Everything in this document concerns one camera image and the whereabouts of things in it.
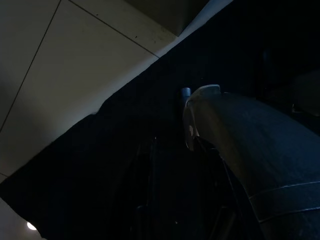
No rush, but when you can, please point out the black pile rug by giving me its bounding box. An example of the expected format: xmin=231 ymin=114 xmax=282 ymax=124
xmin=0 ymin=0 xmax=320 ymax=240

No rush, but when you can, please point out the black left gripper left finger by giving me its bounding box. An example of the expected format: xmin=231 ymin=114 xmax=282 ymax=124
xmin=136 ymin=136 xmax=161 ymax=240

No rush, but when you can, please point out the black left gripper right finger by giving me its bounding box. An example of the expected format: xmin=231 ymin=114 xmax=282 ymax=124
xmin=193 ymin=137 xmax=253 ymax=240

